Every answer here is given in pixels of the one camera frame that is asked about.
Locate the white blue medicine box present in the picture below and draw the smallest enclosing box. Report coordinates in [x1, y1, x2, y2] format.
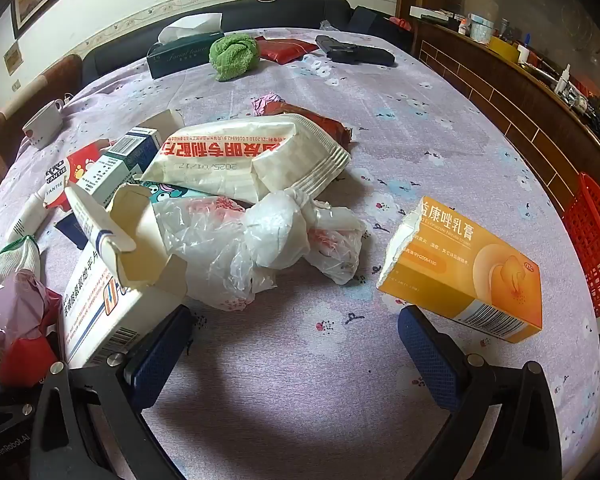
[59, 184, 186, 368]

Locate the orange ointment box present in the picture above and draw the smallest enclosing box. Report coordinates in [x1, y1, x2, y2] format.
[377, 196, 543, 344]

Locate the clear plastic bag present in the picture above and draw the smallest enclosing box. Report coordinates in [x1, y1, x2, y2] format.
[154, 188, 366, 311]

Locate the teal wet wipes pack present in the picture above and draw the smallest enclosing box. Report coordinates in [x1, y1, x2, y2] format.
[140, 181, 209, 204]

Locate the red white torn package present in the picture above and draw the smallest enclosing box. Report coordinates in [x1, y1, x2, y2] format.
[43, 139, 111, 211]

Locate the green white small box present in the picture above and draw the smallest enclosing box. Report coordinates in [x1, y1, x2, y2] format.
[76, 127, 161, 206]

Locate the white medicine paper bag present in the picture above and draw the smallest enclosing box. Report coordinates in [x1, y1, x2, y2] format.
[142, 114, 351, 204]

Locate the red foil snack wrapper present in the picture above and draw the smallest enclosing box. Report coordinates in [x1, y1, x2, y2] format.
[262, 101, 351, 150]

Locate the floral purple tablecloth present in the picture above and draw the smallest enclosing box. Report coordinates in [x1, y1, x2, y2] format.
[0, 52, 600, 479]

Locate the red plastic mesh basket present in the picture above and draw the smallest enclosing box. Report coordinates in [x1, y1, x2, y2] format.
[562, 172, 600, 318]

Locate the wooden brick-pattern cabinet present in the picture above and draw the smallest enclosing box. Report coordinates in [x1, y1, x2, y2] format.
[413, 22, 600, 212]

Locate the white ceramic mug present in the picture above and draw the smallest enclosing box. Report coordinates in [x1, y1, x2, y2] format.
[22, 100, 64, 150]

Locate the brown striped chair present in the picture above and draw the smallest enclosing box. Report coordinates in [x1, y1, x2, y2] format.
[0, 54, 82, 184]

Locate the pink crumpled wrapper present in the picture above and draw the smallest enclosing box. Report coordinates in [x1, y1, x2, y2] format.
[251, 92, 285, 116]

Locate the green crumpled towel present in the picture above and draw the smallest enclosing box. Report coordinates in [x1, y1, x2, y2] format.
[209, 34, 260, 81]

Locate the dark green tissue box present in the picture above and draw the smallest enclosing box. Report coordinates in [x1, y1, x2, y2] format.
[147, 13, 224, 79]

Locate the red flat pouch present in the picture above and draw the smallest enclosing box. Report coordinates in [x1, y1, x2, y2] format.
[256, 36, 318, 65]

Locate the black leather sofa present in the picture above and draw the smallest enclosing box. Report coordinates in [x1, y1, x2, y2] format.
[82, 0, 352, 86]

